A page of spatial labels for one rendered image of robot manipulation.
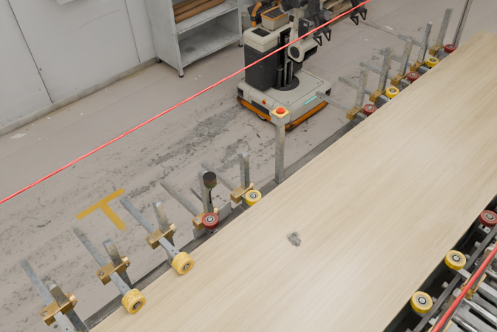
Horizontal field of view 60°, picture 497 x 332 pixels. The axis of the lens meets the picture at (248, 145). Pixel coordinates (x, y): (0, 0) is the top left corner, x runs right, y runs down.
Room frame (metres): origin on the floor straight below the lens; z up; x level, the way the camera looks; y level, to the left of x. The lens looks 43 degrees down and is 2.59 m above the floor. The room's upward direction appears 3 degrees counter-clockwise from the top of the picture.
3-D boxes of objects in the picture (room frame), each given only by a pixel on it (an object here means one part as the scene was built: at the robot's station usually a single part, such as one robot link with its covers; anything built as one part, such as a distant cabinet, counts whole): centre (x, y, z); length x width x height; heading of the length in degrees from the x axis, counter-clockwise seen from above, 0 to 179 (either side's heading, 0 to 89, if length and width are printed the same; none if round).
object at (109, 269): (1.02, 0.60, 0.95); 0.14 x 0.06 x 0.05; 132
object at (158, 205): (1.20, 0.40, 0.93); 0.04 x 0.04 x 0.48; 42
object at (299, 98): (3.31, -0.35, 0.16); 0.67 x 0.64 x 0.25; 42
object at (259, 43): (3.38, -0.29, 0.59); 0.55 x 0.34 x 0.83; 132
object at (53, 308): (0.85, 0.79, 0.95); 0.14 x 0.06 x 0.05; 132
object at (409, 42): (2.53, -1.10, 0.88); 0.04 x 0.04 x 0.48; 42
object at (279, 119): (1.71, -0.17, 1.18); 0.07 x 0.07 x 0.08; 42
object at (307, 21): (3.09, -0.55, 0.99); 0.28 x 0.16 x 0.22; 132
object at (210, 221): (1.29, 0.20, 0.85); 0.08 x 0.08 x 0.11
